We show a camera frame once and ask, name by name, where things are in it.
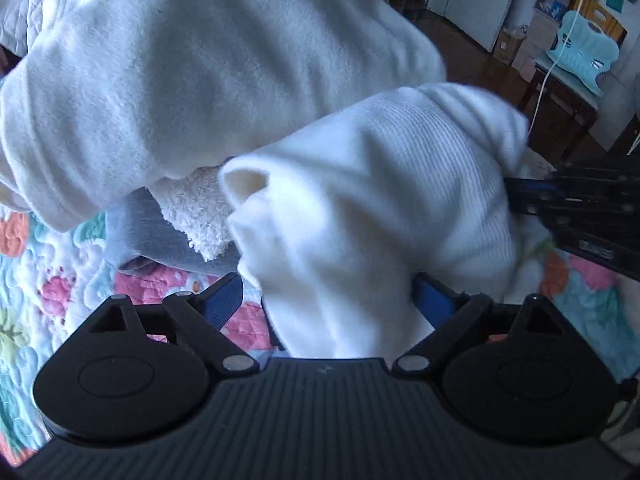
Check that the grey cloth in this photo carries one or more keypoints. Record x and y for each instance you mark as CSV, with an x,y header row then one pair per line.
x,y
145,240

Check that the person's white fleece clothing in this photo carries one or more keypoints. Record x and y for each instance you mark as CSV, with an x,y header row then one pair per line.
x,y
175,75

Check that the floral quilted bedspread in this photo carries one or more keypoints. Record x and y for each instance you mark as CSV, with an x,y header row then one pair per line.
x,y
65,300

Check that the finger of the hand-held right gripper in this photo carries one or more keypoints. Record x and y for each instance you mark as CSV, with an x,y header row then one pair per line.
x,y
537,188
535,205

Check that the cardboard box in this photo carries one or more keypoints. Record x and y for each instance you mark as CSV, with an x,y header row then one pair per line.
x,y
507,47

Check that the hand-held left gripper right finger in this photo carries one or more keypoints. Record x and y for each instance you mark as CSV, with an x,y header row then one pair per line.
x,y
435,300

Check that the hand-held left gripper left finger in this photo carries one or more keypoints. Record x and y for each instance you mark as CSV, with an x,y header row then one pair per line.
x,y
225,300

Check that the wooden chair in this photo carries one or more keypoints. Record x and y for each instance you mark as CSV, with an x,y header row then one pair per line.
x,y
575,105

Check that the white waffle robe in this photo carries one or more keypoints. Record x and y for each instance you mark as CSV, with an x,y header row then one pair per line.
x,y
375,185

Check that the white quilted jacket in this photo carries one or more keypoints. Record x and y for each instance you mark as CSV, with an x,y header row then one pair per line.
x,y
25,10

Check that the white fluffy cloth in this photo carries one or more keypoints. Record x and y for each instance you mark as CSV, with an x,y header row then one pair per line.
x,y
200,210

